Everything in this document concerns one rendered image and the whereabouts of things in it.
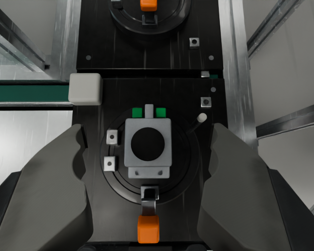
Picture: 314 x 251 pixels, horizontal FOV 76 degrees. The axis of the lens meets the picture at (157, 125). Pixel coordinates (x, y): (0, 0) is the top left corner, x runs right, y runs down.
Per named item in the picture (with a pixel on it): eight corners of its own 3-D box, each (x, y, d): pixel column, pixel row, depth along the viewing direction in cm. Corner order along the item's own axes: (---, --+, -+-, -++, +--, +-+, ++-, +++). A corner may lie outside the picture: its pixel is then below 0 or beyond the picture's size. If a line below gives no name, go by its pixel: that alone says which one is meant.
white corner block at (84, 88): (104, 108, 33) (98, 101, 29) (77, 108, 33) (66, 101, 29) (106, 82, 34) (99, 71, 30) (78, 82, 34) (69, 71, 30)
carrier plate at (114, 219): (232, 236, 30) (238, 241, 27) (68, 238, 29) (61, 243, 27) (221, 82, 34) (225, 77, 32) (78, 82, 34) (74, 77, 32)
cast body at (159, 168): (168, 177, 24) (173, 181, 17) (130, 177, 24) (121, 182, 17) (166, 108, 26) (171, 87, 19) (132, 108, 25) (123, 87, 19)
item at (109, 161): (117, 171, 27) (114, 171, 26) (105, 171, 27) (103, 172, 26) (117, 156, 28) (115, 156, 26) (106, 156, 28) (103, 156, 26)
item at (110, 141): (119, 145, 28) (117, 144, 26) (108, 145, 28) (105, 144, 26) (119, 131, 28) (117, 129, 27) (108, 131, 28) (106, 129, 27)
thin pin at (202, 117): (191, 133, 28) (207, 120, 20) (186, 133, 28) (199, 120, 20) (191, 128, 29) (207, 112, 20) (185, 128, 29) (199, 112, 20)
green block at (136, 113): (144, 125, 29) (142, 117, 24) (135, 125, 29) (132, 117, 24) (144, 117, 29) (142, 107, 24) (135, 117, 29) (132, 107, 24)
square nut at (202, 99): (210, 108, 31) (211, 106, 30) (199, 108, 31) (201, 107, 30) (209, 98, 32) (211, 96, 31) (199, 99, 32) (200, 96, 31)
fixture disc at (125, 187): (199, 202, 29) (203, 205, 27) (100, 203, 28) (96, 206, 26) (195, 107, 31) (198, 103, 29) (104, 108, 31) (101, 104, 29)
